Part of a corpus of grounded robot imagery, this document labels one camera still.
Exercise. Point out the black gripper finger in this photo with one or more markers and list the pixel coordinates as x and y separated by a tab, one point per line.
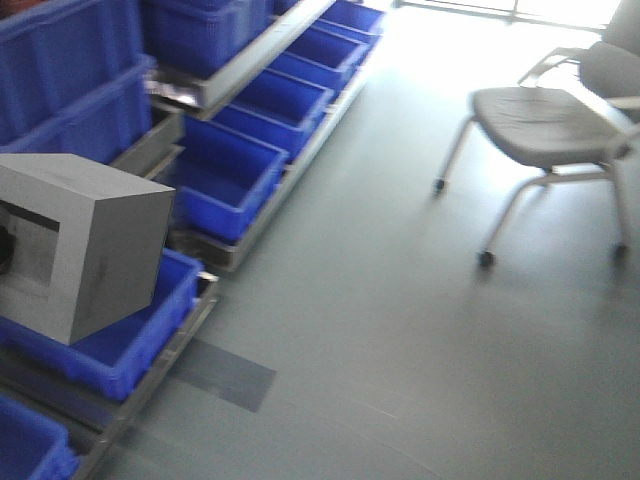
7	248

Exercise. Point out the gray square hollow base block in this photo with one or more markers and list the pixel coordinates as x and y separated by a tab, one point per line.
88	242

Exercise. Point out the blue bin under block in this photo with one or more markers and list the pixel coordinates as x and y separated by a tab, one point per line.
114	359

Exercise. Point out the steel rack with blue bins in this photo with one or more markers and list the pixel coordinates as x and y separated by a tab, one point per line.
94	423

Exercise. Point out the gray office chair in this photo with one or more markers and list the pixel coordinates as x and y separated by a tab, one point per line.
558	132

